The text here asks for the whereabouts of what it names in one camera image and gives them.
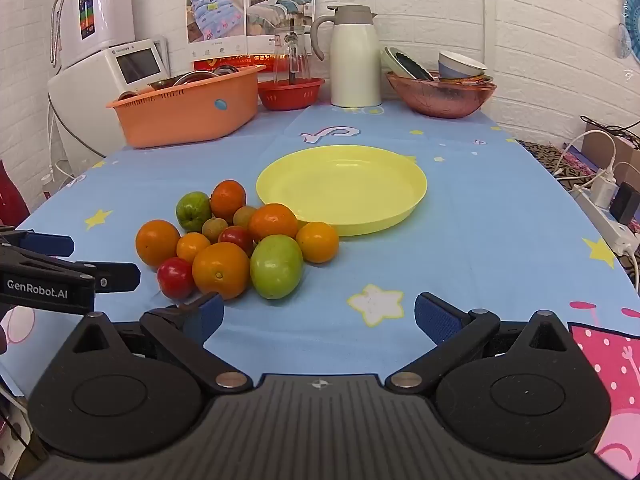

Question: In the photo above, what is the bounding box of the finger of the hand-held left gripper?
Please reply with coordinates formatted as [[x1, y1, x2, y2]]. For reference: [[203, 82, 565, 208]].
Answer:
[[0, 247, 142, 293], [0, 227, 75, 257]]

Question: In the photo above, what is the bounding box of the orange plastic basket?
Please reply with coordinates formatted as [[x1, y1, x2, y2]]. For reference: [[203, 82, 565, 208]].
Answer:
[[105, 65, 260, 149]]

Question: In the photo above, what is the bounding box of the wall poster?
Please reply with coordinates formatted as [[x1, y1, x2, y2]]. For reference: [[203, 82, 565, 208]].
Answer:
[[186, 0, 317, 73]]

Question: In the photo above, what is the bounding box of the red plastic colander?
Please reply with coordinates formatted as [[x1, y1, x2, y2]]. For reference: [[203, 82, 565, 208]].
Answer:
[[257, 77, 326, 112]]

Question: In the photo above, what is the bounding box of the white charger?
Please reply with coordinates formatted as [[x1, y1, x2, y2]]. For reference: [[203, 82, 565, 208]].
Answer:
[[592, 170, 619, 209]]

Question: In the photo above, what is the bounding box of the leopard pattern cloth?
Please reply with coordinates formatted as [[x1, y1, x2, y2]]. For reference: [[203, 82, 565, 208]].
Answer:
[[517, 140, 601, 196]]

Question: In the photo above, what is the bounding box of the white power strip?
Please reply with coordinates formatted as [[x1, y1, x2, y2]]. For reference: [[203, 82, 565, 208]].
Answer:
[[570, 185, 640, 257]]

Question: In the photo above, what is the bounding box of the small orange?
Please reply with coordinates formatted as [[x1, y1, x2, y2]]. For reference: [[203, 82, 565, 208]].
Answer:
[[176, 232, 212, 264]]

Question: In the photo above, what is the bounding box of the cardboard box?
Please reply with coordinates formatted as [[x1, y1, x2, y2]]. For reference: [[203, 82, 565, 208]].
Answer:
[[581, 119, 640, 196]]

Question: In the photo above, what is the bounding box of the large orange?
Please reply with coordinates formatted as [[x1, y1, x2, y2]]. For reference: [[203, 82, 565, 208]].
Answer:
[[191, 242, 251, 301]]

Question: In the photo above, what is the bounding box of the pale green bowl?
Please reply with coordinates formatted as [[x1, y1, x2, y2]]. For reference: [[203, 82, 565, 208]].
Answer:
[[382, 46, 435, 82]]

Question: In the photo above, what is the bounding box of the yellow plastic plate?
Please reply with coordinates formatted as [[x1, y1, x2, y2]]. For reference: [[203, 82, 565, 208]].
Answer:
[[256, 145, 429, 237]]

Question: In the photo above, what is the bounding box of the glass pitcher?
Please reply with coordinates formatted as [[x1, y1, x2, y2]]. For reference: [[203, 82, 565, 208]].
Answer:
[[273, 19, 312, 87]]

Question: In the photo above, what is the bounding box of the steel bowl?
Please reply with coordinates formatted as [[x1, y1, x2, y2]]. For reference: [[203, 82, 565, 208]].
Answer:
[[147, 71, 221, 92]]

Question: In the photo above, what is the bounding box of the white water purifier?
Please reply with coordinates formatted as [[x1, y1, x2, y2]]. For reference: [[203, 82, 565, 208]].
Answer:
[[52, 0, 137, 68]]

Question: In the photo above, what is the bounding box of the black power adapter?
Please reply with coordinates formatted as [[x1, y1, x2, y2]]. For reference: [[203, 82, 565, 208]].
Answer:
[[611, 182, 640, 227]]

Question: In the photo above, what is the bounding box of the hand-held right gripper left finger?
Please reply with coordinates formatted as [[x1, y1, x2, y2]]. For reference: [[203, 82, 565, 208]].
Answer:
[[70, 291, 253, 395]]

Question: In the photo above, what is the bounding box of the red bag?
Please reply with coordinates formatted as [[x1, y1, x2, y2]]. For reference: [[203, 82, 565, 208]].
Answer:
[[0, 160, 31, 228]]

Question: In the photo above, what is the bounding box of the blue round wall fan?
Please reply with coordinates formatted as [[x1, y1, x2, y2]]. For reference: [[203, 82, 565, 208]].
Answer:
[[616, 0, 640, 63]]

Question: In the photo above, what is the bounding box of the white appliance with screen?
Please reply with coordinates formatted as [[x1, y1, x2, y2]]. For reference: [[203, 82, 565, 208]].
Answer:
[[47, 37, 171, 173]]

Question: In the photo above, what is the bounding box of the pink glass bowl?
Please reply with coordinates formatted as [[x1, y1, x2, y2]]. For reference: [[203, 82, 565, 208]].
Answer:
[[385, 71, 498, 120]]

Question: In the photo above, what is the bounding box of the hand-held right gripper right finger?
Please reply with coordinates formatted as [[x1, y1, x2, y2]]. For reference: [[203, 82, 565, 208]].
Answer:
[[387, 291, 571, 394]]

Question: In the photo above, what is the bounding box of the brown longan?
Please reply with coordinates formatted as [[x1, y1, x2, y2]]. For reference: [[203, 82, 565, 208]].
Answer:
[[201, 217, 230, 243]]

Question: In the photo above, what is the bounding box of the deep orange tangerine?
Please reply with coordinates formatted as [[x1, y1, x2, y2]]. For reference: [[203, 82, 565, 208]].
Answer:
[[209, 179, 247, 224]]

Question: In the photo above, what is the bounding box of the white charging cable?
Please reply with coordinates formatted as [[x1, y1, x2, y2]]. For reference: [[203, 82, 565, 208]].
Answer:
[[552, 130, 623, 177]]

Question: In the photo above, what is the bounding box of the blue and white bowl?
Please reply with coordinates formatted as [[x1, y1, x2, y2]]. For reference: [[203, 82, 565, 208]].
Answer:
[[438, 50, 488, 81]]

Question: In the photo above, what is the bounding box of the kiwi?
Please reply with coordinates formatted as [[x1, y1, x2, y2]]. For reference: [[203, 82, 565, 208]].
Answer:
[[233, 205, 258, 230]]

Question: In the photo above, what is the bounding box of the small red apple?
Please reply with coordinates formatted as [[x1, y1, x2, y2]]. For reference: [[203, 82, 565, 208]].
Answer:
[[156, 257, 196, 300]]

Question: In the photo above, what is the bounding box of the white thermos jug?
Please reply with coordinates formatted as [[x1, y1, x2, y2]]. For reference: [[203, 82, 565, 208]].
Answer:
[[311, 5, 384, 109]]

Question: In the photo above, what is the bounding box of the blue star print tablecloth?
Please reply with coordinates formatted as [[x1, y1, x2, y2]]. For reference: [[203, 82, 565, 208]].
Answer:
[[0, 101, 640, 466]]

